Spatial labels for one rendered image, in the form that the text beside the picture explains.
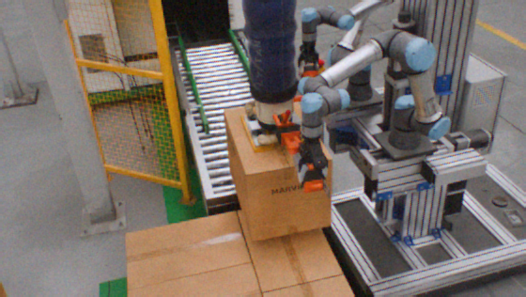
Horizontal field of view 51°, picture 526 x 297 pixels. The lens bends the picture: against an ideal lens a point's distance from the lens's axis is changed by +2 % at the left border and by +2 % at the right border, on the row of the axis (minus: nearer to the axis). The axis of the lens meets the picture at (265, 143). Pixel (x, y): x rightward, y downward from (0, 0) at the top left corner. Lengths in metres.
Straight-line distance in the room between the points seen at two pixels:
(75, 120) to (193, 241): 1.13
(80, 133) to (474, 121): 2.28
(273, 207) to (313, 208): 0.20
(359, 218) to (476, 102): 1.05
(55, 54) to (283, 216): 1.60
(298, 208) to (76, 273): 1.66
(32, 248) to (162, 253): 1.34
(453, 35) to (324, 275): 1.26
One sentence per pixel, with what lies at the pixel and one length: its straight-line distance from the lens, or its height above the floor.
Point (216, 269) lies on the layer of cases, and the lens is 2.70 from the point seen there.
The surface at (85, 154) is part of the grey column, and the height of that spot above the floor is 0.58.
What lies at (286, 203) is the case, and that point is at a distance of 2.52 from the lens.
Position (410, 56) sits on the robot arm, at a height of 1.60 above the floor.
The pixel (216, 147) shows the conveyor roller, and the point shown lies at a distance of 3.52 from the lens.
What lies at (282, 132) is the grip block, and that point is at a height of 1.22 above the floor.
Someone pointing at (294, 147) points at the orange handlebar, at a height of 1.22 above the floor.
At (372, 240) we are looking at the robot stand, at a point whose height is 0.21.
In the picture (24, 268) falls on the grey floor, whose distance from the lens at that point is 3.86.
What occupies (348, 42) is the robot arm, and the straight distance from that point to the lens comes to 3.00.
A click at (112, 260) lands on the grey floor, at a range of 3.68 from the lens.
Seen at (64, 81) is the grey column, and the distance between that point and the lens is 3.38.
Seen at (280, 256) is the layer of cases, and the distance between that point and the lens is 2.73.
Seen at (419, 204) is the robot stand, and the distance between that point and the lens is 3.17.
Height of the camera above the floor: 2.49
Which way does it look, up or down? 34 degrees down
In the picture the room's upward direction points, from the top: 4 degrees counter-clockwise
